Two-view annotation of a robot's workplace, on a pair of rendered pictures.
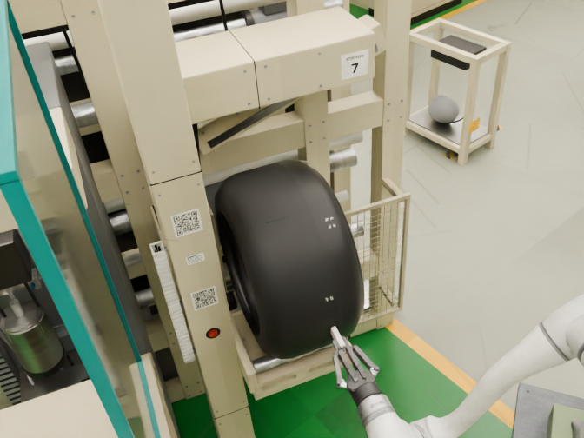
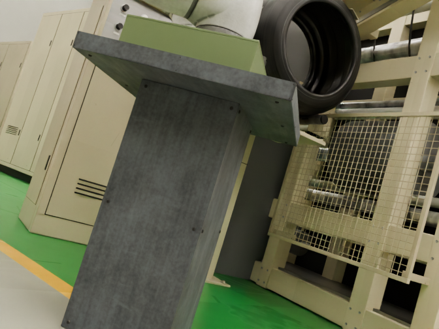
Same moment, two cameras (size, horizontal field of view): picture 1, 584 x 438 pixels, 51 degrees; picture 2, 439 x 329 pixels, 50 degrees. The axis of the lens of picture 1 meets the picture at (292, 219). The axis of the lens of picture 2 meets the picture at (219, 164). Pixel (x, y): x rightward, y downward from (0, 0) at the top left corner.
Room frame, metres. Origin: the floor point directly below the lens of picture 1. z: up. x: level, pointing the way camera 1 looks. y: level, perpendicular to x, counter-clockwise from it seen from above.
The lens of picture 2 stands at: (0.74, -2.07, 0.37)
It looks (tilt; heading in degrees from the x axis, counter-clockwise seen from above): 5 degrees up; 78
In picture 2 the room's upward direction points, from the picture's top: 17 degrees clockwise
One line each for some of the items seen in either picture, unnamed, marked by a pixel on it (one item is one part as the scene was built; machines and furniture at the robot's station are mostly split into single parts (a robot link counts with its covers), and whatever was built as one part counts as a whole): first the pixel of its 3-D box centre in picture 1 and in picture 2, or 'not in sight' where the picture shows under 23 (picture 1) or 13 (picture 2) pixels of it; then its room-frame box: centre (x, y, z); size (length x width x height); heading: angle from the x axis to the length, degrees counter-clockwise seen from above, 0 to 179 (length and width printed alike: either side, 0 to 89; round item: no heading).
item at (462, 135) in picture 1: (451, 91); not in sight; (3.77, -1.19, 0.40); 0.60 x 0.35 x 0.80; 35
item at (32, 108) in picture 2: not in sight; (71, 102); (0.01, 3.90, 1.05); 1.60 x 0.71 x 2.10; 125
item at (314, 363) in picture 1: (300, 362); not in sight; (1.26, 0.02, 0.83); 0.36 x 0.09 x 0.06; 108
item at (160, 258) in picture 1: (175, 306); not in sight; (1.24, 0.37, 1.19); 0.05 x 0.04 x 0.48; 18
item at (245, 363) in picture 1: (235, 338); not in sight; (1.34, 0.23, 0.90); 0.40 x 0.03 x 0.10; 18
